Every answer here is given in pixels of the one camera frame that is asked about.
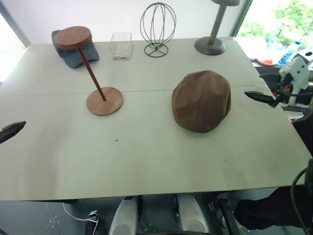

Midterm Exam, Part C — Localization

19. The blue and white bottle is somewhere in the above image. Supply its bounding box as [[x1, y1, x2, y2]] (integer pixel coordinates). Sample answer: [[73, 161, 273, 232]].
[[277, 40, 303, 67]]

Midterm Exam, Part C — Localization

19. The black table leg bracket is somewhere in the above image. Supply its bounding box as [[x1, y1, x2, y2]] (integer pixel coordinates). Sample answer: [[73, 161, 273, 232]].
[[209, 195, 242, 235]]

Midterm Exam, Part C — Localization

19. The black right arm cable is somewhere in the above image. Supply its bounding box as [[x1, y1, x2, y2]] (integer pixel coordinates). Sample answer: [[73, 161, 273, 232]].
[[290, 167, 309, 235]]

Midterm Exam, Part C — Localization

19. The brown cap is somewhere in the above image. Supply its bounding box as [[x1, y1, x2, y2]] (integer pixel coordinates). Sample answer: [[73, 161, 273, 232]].
[[171, 70, 232, 134]]

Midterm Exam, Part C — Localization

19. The grey rounded robot cover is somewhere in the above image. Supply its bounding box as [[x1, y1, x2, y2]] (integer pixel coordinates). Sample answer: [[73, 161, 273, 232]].
[[177, 194, 210, 235], [108, 195, 138, 235]]

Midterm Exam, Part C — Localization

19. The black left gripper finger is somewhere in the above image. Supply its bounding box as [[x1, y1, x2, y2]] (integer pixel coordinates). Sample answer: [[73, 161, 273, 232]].
[[0, 120, 27, 145]]

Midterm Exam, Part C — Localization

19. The red bowl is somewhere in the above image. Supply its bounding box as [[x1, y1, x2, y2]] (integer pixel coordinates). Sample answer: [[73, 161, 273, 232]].
[[254, 58, 277, 67]]

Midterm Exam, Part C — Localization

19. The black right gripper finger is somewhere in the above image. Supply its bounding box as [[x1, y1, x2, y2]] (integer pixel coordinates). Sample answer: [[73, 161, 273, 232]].
[[244, 91, 279, 108], [259, 72, 282, 83]]

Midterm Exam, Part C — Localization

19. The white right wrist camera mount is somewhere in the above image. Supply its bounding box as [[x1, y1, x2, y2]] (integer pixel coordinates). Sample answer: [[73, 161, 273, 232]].
[[278, 51, 313, 109]]

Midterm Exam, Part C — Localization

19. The clear plastic box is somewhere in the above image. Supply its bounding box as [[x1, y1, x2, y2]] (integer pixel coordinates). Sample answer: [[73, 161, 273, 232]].
[[111, 32, 134, 60]]

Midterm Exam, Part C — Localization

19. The white floor cable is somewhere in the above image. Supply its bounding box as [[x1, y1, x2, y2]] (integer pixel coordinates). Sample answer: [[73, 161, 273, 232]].
[[63, 202, 91, 222]]

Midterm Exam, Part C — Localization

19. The black rounded dark shape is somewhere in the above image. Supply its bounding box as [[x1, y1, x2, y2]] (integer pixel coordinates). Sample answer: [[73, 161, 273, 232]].
[[234, 186, 313, 232]]

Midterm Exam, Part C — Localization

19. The black wire head stand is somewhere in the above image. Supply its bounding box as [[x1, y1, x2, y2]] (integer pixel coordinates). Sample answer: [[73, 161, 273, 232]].
[[139, 2, 177, 58]]

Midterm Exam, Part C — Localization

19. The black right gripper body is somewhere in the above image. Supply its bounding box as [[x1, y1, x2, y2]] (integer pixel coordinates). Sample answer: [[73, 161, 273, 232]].
[[275, 72, 299, 105]]

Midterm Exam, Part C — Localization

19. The blue denim cap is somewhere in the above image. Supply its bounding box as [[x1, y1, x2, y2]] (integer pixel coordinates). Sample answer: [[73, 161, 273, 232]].
[[51, 30, 100, 70]]

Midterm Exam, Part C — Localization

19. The brown wooden hat stand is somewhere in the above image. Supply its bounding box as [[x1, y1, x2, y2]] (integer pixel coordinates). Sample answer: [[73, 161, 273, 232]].
[[54, 26, 125, 117]]

